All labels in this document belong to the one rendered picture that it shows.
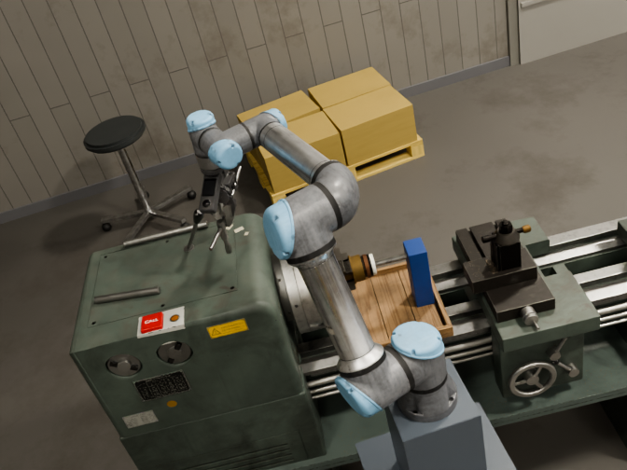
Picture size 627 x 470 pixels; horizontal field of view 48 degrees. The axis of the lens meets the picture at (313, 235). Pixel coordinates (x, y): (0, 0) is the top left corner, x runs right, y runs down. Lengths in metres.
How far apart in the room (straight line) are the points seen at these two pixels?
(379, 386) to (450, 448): 0.32
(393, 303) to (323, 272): 0.90
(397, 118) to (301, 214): 3.12
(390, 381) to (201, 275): 0.76
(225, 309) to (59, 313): 2.56
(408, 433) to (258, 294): 0.57
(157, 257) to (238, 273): 0.31
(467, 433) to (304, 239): 0.67
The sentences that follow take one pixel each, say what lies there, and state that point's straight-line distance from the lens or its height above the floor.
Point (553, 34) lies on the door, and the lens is 5.79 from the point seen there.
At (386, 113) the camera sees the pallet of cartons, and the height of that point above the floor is 0.39.
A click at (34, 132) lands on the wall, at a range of 5.27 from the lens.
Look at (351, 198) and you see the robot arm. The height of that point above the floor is 1.67.
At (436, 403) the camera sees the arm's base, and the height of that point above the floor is 1.15.
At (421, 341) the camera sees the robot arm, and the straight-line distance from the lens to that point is 1.64.
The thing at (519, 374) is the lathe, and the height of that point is 0.75.
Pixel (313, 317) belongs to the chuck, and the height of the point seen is 1.07.
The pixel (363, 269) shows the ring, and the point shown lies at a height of 1.10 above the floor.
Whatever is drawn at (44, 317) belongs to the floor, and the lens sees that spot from 4.49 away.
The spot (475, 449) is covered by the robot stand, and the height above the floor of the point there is 0.98.
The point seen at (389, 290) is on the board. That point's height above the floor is 0.89.
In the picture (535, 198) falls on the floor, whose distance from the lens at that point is 4.26.
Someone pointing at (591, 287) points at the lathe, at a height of 0.85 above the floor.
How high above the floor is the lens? 2.52
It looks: 37 degrees down
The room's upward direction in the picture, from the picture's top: 15 degrees counter-clockwise
